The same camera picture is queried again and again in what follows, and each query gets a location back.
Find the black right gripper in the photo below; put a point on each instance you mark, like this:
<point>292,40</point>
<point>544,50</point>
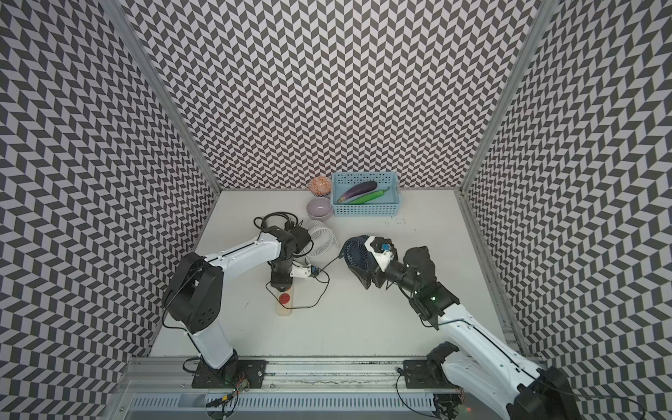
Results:
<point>378,276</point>

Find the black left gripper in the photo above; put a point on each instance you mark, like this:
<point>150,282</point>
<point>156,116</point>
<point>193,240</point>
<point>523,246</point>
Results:
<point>281,284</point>

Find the beige red power strip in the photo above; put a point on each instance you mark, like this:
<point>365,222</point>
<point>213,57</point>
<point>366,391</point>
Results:
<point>284,304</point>

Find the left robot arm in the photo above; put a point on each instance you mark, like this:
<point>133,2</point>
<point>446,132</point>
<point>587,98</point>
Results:
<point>195,293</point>

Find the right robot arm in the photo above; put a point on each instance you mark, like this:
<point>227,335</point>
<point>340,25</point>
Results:
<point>485,367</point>

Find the navy blue desk fan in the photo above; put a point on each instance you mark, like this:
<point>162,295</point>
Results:
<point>360,261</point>

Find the light blue perforated basket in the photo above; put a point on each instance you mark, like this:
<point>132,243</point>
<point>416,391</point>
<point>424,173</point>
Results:
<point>387,205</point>

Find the lilac ceramic bowl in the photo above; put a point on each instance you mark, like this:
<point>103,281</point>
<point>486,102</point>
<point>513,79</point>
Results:
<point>319,208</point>

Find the green chili pepper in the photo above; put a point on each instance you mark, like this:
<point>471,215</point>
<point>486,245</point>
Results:
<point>369,196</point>

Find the purple eggplant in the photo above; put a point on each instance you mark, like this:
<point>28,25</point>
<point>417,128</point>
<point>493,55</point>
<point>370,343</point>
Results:
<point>358,190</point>

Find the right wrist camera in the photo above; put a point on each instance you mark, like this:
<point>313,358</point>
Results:
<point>383,251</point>

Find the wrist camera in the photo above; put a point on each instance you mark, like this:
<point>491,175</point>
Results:
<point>383,251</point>
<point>303,272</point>

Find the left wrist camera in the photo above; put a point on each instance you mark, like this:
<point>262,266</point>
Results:
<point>303,272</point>

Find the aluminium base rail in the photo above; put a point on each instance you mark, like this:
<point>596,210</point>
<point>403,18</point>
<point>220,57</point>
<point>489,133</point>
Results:
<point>287,387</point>

